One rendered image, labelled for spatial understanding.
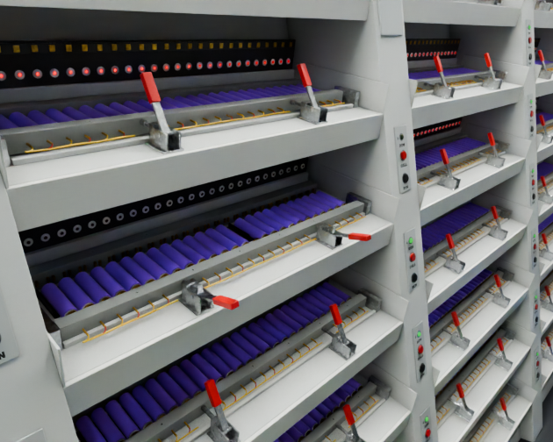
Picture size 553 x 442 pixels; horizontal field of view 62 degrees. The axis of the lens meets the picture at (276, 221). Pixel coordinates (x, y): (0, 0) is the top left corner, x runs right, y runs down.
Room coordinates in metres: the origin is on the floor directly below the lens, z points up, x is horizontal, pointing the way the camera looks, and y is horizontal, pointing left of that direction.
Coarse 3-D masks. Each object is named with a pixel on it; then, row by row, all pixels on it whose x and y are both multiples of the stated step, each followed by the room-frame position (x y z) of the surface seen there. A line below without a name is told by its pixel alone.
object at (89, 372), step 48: (240, 192) 0.80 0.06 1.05; (336, 192) 0.91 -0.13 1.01; (96, 240) 0.62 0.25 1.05; (384, 240) 0.82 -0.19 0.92; (240, 288) 0.59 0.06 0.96; (288, 288) 0.64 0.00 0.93; (48, 336) 0.41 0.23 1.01; (144, 336) 0.49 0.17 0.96; (192, 336) 0.52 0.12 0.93; (96, 384) 0.44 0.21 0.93
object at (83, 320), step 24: (336, 216) 0.78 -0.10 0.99; (264, 240) 0.68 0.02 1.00; (288, 240) 0.70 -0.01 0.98; (312, 240) 0.72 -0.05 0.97; (216, 264) 0.60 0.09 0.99; (240, 264) 0.63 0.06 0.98; (144, 288) 0.54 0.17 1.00; (168, 288) 0.55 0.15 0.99; (96, 312) 0.49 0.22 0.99; (120, 312) 0.51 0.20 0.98; (72, 336) 0.47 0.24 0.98; (96, 336) 0.47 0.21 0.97
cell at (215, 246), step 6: (198, 234) 0.69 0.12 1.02; (204, 234) 0.69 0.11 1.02; (198, 240) 0.68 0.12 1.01; (204, 240) 0.67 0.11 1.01; (210, 240) 0.67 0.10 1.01; (210, 246) 0.66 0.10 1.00; (216, 246) 0.66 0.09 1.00; (222, 246) 0.66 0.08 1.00; (216, 252) 0.65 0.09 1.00; (222, 252) 0.65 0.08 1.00
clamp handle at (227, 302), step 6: (198, 288) 0.54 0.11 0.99; (198, 294) 0.54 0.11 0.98; (204, 294) 0.54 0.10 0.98; (210, 294) 0.53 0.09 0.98; (210, 300) 0.52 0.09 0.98; (216, 300) 0.51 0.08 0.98; (222, 300) 0.50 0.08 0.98; (228, 300) 0.50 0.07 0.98; (234, 300) 0.50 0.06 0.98; (222, 306) 0.50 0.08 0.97; (228, 306) 0.49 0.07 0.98; (234, 306) 0.49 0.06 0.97
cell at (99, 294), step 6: (78, 276) 0.56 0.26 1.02; (84, 276) 0.56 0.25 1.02; (90, 276) 0.56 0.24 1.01; (78, 282) 0.56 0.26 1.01; (84, 282) 0.55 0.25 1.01; (90, 282) 0.55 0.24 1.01; (96, 282) 0.55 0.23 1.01; (84, 288) 0.54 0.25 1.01; (90, 288) 0.54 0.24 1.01; (96, 288) 0.54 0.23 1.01; (102, 288) 0.54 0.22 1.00; (90, 294) 0.53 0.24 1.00; (96, 294) 0.53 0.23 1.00; (102, 294) 0.53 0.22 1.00; (108, 294) 0.53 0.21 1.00; (96, 300) 0.52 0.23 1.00
